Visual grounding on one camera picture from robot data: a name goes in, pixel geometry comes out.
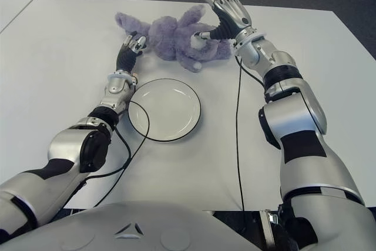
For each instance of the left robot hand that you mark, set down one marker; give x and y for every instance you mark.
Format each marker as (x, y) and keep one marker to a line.
(124, 58)

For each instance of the white plate black rim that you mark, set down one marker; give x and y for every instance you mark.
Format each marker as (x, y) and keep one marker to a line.
(167, 110)

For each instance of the grey robot torso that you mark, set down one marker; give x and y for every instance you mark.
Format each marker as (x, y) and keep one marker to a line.
(176, 224)

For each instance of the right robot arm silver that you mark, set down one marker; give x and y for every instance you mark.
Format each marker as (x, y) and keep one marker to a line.
(293, 121)

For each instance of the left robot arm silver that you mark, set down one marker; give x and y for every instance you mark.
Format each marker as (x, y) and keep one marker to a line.
(67, 145)

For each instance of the purple plush bunny doll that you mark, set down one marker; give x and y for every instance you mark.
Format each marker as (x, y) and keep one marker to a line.
(170, 36)

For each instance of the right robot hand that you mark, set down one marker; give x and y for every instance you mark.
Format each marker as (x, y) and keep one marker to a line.
(235, 16)

